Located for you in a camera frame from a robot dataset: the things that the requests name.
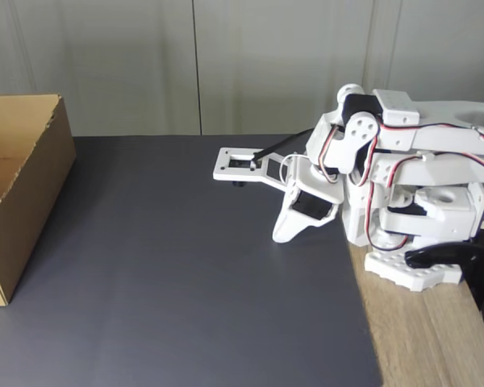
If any brown cardboard box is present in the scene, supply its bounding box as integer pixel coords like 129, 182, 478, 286
0, 94, 77, 307

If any dark grey table mat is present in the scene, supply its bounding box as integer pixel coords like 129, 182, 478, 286
0, 135, 384, 387

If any black table clamp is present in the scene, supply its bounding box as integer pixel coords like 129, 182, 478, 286
404, 240, 484, 312

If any black camera cable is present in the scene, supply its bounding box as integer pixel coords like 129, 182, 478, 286
251, 127, 319, 163

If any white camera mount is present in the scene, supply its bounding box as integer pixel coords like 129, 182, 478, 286
212, 146, 296, 190

